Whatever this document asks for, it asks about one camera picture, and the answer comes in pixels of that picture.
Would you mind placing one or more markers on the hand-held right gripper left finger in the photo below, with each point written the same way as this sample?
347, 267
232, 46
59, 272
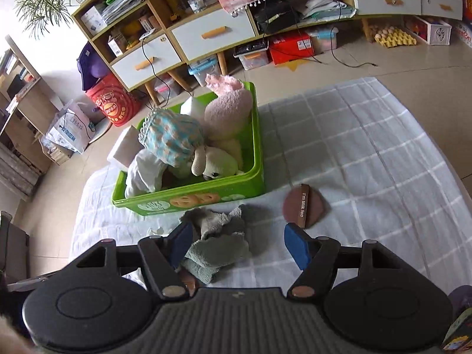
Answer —
181, 243

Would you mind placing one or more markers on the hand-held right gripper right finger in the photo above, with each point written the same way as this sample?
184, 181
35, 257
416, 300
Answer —
298, 245

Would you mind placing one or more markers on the grey towel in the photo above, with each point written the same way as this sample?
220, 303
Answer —
217, 250

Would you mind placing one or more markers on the green plastic storage box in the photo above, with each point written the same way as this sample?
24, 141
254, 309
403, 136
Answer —
191, 199

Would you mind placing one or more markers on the white cloth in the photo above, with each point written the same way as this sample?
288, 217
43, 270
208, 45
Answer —
145, 175

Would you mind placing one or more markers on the cream plush toy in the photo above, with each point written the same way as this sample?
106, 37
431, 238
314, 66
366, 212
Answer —
215, 167

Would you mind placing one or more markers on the blue checked ruffled doll dress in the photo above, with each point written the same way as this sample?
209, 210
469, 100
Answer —
171, 136

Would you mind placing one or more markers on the pink plush toy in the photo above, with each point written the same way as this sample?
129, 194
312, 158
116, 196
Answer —
228, 107

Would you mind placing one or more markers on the brown round powder puff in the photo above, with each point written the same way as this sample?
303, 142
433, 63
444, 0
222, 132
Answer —
313, 206

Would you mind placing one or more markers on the grey checked bed sheet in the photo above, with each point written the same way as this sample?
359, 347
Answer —
368, 155

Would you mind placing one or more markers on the wooden bookshelf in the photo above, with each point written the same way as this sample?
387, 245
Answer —
25, 125

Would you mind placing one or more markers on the white paper shopping bag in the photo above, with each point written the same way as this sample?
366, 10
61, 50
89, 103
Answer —
70, 129

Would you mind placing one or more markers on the red printed bucket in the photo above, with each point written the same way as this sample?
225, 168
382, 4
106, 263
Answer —
114, 103

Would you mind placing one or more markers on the small clear storage box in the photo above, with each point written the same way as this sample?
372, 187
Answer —
166, 87

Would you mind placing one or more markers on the clear storage box blue lid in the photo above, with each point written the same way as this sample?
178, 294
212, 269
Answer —
202, 72

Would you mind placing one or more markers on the clear storage box dark lid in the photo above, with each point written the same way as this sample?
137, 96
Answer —
252, 55

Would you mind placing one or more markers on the purple bag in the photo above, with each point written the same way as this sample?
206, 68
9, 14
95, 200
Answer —
90, 66

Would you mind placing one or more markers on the red cardboard box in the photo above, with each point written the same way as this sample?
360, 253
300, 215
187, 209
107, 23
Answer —
291, 48

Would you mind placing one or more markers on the pale storage box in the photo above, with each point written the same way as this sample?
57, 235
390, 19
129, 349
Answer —
322, 40

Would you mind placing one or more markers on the wooden shelf cabinet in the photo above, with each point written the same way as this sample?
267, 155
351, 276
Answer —
162, 18

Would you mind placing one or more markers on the yellow egg tray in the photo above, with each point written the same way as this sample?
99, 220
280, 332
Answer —
396, 37

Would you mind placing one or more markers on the black bag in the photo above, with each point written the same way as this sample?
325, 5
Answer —
276, 14

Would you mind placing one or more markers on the stack of papers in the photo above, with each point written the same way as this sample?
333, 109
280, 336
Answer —
121, 3

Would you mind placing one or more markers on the white patterned box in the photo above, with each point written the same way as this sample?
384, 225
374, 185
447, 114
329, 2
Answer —
429, 31

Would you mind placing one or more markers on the red printed carton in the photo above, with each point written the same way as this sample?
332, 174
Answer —
464, 35

